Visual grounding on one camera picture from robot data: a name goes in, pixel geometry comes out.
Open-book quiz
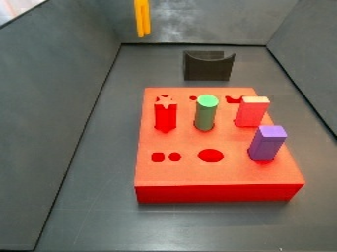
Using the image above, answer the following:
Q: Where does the yellow square-circle peg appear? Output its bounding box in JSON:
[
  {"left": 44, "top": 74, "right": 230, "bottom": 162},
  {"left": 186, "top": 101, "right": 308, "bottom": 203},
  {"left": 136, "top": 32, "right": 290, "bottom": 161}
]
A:
[{"left": 134, "top": 0, "right": 151, "bottom": 37}]

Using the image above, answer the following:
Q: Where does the red peg board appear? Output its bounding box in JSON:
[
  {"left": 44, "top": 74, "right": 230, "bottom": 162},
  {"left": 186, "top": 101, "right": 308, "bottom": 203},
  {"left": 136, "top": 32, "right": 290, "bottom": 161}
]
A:
[{"left": 134, "top": 87, "right": 305, "bottom": 203}]

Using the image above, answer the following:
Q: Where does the red star peg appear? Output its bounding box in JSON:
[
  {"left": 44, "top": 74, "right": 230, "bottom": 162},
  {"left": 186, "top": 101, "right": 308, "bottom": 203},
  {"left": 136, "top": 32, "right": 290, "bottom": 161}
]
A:
[{"left": 154, "top": 94, "right": 178, "bottom": 133}]

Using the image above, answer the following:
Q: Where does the green cylinder peg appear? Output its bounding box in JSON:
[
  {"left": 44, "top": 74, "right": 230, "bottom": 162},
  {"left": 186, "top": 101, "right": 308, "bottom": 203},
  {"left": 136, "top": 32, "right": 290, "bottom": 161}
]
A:
[{"left": 194, "top": 94, "right": 218, "bottom": 131}]

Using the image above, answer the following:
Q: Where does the pink-red rectangular peg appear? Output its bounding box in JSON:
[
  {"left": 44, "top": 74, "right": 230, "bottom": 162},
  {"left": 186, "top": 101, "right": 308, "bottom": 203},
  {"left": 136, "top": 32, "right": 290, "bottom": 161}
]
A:
[{"left": 234, "top": 96, "right": 270, "bottom": 127}]

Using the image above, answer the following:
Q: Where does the black curved holder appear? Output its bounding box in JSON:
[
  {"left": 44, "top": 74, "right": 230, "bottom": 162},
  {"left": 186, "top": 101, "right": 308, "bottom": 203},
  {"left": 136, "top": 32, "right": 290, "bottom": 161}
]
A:
[{"left": 183, "top": 50, "right": 235, "bottom": 81}]

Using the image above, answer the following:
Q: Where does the purple rectangular peg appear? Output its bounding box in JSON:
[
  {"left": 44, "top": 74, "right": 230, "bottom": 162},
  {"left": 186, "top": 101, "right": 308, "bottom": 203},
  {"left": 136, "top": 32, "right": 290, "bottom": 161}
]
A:
[{"left": 247, "top": 125, "right": 288, "bottom": 161}]

